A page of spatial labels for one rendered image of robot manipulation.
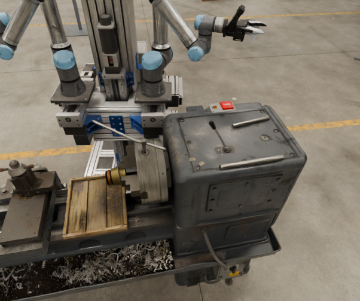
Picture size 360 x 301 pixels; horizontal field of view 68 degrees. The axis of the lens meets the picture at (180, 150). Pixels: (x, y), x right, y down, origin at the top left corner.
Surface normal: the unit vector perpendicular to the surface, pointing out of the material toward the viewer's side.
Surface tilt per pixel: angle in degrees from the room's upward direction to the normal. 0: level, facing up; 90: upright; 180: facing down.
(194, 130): 0
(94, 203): 0
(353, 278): 0
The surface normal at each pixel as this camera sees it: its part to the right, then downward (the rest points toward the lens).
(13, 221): 0.02, -0.71
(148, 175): 0.15, 0.03
